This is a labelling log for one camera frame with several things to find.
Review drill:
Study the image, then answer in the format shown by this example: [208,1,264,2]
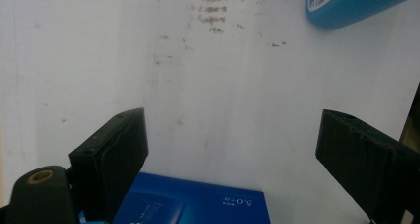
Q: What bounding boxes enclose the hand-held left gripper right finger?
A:
[315,108,420,224]

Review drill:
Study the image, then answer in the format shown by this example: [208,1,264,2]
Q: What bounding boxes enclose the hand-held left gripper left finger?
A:
[68,107,149,223]

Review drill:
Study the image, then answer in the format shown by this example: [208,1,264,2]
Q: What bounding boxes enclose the blue cardboard box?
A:
[78,172,272,224]

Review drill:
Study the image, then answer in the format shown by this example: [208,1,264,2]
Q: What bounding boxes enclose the blue plastic bottle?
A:
[305,0,420,30]

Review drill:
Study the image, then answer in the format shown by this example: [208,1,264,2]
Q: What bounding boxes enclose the white board sheet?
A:
[0,0,420,224]

